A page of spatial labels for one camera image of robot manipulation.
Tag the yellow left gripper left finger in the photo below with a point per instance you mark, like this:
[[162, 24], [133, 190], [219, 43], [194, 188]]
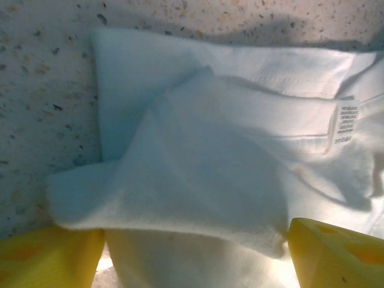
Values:
[[45, 261]]

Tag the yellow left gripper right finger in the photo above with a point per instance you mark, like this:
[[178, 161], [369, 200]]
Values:
[[339, 264]]

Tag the white t-shirt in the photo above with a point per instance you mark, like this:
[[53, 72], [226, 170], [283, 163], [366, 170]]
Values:
[[210, 150]]

